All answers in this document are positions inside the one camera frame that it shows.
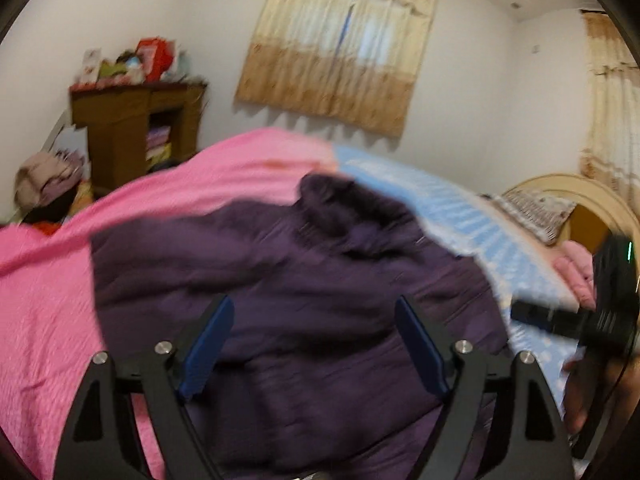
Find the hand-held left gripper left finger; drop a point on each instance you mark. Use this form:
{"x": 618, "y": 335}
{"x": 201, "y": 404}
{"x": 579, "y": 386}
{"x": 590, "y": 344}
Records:
{"x": 207, "y": 345}

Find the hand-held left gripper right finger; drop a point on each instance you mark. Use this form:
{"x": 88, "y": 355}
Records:
{"x": 422, "y": 345}

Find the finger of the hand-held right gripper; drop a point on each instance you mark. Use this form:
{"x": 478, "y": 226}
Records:
{"x": 545, "y": 316}

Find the purple padded jacket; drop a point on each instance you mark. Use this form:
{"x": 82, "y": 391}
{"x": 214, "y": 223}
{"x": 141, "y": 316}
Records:
{"x": 310, "y": 280}

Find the pile of clothes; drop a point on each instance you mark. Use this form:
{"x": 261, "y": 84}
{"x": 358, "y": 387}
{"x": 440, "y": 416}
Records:
{"x": 47, "y": 177}

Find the person's right hand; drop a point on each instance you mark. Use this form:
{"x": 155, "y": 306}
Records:
{"x": 580, "y": 405}

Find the folded pink floral blanket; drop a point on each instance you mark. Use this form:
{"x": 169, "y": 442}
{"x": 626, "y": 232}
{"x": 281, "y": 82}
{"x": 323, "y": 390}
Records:
{"x": 577, "y": 272}

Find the cream and brown headboard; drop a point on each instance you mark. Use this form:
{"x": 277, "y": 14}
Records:
{"x": 580, "y": 205}

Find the patterned pillow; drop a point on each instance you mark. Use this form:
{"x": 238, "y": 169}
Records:
{"x": 540, "y": 212}

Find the pink and blue printed bedspread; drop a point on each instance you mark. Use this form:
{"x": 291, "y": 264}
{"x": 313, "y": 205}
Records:
{"x": 45, "y": 320}

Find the beige patterned window curtain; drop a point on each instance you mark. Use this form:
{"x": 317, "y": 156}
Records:
{"x": 612, "y": 110}
{"x": 335, "y": 45}

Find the folded cloths in desk shelf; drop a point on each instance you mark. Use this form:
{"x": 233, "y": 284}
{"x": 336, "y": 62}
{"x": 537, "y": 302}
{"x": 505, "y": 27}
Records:
{"x": 159, "y": 142}

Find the brown wooden desk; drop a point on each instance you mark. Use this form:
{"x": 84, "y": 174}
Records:
{"x": 120, "y": 130}

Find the light blue gift bag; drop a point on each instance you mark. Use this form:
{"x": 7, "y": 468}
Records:
{"x": 182, "y": 66}

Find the green and pink packets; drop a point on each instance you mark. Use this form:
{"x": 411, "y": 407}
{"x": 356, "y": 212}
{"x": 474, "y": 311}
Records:
{"x": 122, "y": 70}

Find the red paper bag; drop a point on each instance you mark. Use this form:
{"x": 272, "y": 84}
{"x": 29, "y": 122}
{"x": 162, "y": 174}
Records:
{"x": 154, "y": 59}

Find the white card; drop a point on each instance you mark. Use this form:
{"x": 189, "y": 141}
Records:
{"x": 92, "y": 66}

